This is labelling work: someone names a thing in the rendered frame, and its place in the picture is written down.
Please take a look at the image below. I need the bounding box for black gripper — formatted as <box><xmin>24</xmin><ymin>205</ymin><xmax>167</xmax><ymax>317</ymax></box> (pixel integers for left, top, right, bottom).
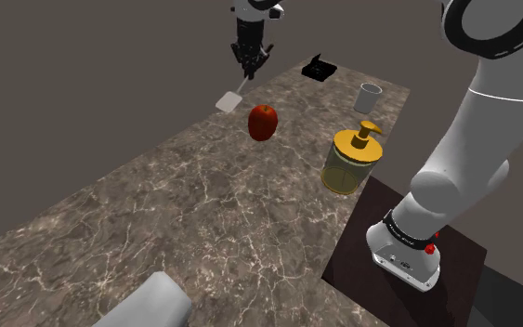
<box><xmin>230</xmin><ymin>17</ymin><xmax>275</xmax><ymax>81</ymax></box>

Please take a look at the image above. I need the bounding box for white spatula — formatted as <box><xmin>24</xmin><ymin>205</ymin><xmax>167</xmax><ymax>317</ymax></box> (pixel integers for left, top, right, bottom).
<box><xmin>215</xmin><ymin>75</ymin><xmax>250</xmax><ymax>114</ymax></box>

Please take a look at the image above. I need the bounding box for black open box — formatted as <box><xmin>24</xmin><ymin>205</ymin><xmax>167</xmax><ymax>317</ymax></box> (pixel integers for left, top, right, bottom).
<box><xmin>300</xmin><ymin>53</ymin><xmax>339</xmax><ymax>84</ymax></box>

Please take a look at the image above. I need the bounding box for red apple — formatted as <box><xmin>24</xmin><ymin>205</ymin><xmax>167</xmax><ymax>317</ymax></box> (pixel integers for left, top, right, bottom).
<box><xmin>247</xmin><ymin>104</ymin><xmax>280</xmax><ymax>142</ymax></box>

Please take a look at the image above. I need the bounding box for white cup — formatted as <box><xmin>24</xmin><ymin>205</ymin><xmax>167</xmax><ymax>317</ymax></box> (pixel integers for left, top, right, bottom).
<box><xmin>353</xmin><ymin>83</ymin><xmax>384</xmax><ymax>115</ymax></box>

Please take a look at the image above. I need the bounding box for yellow soap dispenser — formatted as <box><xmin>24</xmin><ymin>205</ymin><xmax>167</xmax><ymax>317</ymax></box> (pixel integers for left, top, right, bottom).
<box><xmin>320</xmin><ymin>120</ymin><xmax>385</xmax><ymax>196</ymax></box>

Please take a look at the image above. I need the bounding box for dark robot stand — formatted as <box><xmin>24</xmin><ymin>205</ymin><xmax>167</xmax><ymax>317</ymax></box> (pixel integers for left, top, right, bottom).
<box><xmin>321</xmin><ymin>175</ymin><xmax>488</xmax><ymax>327</ymax></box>

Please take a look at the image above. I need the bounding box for grey rounded block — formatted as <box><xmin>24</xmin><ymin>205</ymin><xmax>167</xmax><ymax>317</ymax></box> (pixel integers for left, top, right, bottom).
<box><xmin>90</xmin><ymin>270</ymin><xmax>193</xmax><ymax>327</ymax></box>

